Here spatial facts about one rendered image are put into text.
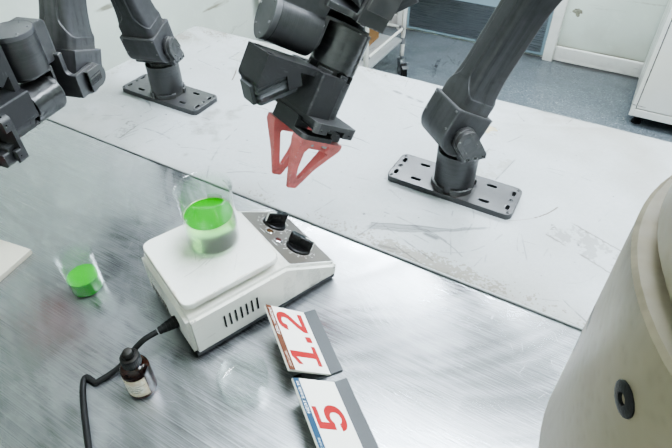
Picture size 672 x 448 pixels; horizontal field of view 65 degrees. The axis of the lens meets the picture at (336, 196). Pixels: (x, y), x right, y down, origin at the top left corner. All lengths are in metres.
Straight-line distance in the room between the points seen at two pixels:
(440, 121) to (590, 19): 2.70
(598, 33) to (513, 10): 2.71
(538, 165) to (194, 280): 0.59
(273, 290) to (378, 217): 0.22
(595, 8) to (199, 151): 2.76
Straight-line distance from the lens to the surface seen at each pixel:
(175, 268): 0.62
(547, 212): 0.84
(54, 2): 0.86
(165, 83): 1.08
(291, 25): 0.58
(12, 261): 0.83
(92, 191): 0.91
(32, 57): 0.80
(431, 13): 3.62
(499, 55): 0.72
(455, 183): 0.80
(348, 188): 0.83
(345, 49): 0.61
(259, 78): 0.56
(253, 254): 0.61
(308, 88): 0.60
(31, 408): 0.68
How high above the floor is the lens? 1.42
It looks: 40 degrees down
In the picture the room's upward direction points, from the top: 1 degrees counter-clockwise
